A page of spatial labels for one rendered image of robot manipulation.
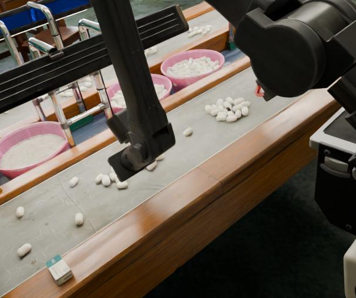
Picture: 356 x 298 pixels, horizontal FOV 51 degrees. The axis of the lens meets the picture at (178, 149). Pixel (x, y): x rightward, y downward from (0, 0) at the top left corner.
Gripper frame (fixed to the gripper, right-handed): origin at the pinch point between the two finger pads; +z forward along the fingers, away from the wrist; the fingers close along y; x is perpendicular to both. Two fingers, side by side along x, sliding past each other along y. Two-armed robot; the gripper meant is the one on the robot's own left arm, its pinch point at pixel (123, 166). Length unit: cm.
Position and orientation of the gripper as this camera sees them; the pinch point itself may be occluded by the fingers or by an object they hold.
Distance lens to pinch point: 97.8
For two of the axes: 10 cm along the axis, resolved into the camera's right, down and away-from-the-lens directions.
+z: -3.7, 2.3, 9.0
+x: 5.2, 8.5, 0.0
